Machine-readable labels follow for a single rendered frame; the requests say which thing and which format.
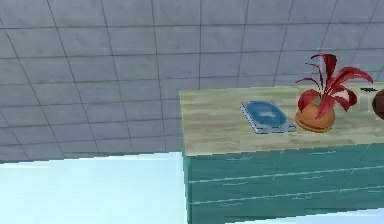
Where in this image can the dark brown round object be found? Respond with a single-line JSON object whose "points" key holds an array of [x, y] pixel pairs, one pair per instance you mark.
{"points": [[379, 105]]}

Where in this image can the red plant in orange pot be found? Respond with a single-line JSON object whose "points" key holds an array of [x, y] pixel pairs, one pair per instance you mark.
{"points": [[320, 106]]}

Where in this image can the teal chest of drawers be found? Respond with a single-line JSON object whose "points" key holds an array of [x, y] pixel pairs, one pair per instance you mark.
{"points": [[266, 180]]}

